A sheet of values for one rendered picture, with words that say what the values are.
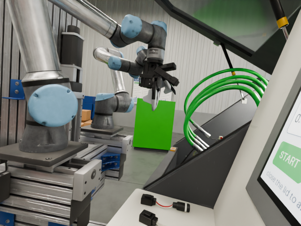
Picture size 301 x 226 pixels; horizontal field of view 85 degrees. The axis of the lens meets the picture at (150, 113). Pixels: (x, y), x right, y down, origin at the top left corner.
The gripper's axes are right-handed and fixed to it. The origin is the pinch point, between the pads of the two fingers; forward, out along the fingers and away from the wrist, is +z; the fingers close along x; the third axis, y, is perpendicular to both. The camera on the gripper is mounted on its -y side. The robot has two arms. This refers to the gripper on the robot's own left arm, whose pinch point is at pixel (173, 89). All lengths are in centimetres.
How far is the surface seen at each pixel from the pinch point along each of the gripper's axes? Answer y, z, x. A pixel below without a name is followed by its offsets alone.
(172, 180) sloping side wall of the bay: 11.8, 37.8, 28.8
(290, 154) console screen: -11, 43, 50
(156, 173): 23.7, 32.0, 10.8
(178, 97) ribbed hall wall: 53, -266, -583
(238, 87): -18.3, 24.5, 22.0
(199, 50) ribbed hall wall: -134, -368, -560
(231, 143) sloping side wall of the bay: -6.9, 37.5, 28.8
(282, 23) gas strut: -33, 20, 32
